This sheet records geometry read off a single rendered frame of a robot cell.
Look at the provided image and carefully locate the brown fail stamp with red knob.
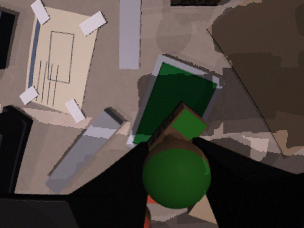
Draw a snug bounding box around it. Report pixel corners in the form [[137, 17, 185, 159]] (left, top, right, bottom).
[[143, 195, 159, 228]]

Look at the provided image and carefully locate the tan rectangular block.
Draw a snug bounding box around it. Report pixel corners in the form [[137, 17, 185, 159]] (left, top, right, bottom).
[[187, 141, 252, 223]]

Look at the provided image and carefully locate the beige inspection card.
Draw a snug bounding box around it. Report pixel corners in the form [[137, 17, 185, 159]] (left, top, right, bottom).
[[20, 0, 107, 123]]

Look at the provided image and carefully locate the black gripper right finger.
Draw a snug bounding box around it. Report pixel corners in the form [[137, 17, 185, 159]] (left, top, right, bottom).
[[192, 137, 304, 228]]

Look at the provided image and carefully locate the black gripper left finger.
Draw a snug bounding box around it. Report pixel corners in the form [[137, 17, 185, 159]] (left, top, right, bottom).
[[0, 142, 149, 228]]

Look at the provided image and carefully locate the brown date stamp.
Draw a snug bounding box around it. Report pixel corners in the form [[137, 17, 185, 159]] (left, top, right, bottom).
[[171, 0, 221, 6]]

